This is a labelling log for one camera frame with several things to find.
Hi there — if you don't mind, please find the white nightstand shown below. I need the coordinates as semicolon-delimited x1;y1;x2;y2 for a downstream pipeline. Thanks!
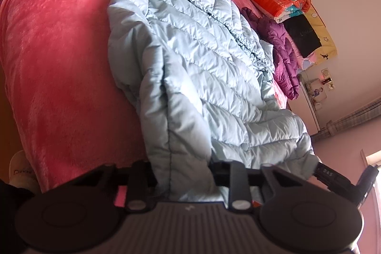
298;71;328;136

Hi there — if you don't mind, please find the pink pillow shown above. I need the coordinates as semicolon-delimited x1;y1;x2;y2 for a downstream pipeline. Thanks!
293;44;316;70

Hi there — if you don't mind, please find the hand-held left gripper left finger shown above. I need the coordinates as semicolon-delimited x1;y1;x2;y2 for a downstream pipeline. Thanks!
70;160;158;213

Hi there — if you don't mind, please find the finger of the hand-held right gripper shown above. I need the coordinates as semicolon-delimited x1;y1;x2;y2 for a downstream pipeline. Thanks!
312;163;358;199

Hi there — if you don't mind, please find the window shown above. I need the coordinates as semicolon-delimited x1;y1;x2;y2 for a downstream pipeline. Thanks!
361;150;381;167

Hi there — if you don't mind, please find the purple down jacket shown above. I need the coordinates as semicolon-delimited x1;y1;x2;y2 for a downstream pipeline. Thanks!
241;7;300;100

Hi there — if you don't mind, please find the yellow headboard cover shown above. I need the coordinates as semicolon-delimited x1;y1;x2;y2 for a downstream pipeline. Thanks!
241;0;337;65

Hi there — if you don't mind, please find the black folded garment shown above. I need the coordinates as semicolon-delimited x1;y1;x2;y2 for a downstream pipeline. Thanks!
283;15;322;58

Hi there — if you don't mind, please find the pink heart-print bed blanket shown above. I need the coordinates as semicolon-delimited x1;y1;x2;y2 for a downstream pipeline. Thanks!
0;0;291;207

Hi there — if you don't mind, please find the plaid curtain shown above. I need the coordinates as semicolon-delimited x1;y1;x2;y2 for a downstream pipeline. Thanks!
310;101;381;142

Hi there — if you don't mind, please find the light blue down jacket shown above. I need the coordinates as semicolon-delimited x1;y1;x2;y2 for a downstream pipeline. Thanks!
107;0;322;203

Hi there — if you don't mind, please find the white slipper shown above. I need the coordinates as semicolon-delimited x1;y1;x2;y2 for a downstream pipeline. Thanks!
8;151;40;193

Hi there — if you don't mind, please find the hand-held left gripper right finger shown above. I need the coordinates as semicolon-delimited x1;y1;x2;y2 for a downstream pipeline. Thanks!
210;160;307;213

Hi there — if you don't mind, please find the wall socket panel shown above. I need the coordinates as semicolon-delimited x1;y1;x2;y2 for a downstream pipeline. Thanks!
320;67;336;91

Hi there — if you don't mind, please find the photo frame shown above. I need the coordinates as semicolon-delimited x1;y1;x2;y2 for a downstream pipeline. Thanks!
311;87;326;100

